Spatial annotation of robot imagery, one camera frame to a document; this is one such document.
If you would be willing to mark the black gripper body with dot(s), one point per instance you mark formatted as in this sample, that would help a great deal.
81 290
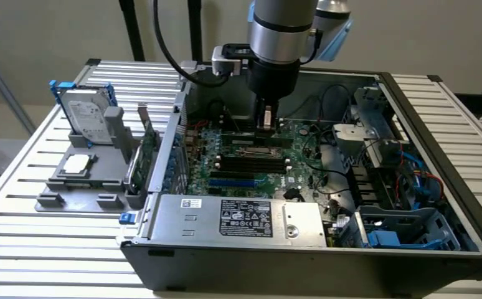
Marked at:
273 78

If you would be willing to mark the green RAM stick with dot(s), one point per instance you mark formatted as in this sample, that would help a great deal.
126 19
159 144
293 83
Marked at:
241 140

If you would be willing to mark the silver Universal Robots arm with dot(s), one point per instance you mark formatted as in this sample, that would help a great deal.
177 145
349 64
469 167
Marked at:
274 37

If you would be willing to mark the black RAM slot bank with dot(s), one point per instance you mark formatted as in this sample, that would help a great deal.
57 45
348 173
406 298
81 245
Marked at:
252 163

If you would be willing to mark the black expansion slot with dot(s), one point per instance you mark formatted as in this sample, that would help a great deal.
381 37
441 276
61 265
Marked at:
233 175

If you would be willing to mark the blue expansion slot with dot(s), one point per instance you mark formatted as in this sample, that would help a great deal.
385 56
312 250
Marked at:
233 183

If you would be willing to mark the green Dell motherboard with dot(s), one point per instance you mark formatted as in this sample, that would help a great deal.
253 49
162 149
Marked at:
296 174

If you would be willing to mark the metal drive cage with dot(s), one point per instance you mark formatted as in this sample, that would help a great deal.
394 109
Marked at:
370 109

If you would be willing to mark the silver power supply unit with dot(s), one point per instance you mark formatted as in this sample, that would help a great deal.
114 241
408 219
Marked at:
233 218

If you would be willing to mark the green graphics card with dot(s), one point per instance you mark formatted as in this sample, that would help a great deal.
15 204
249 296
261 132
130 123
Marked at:
143 162

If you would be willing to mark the blue case latch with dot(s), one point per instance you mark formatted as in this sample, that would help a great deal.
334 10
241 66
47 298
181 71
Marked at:
127 218

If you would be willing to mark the black open PC case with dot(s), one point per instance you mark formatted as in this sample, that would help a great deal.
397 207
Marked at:
308 268

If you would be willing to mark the silver CPU chip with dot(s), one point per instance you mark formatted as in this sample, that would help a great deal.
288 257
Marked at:
77 163

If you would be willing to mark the grey drive cage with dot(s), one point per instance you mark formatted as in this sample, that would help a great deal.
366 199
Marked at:
412 227

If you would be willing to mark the grey plastic parts rack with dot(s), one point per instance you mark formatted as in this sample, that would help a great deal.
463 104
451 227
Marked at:
83 190

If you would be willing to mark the CPU socket with metal frame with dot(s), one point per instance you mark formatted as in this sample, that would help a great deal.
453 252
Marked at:
260 151

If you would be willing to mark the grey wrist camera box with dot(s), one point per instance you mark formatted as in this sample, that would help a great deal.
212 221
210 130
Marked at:
226 62

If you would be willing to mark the black stand post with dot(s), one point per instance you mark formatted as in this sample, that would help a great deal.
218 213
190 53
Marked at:
133 28
197 28

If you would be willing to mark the hard disk in blue bracket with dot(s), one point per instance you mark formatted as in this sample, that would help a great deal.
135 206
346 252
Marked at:
87 115

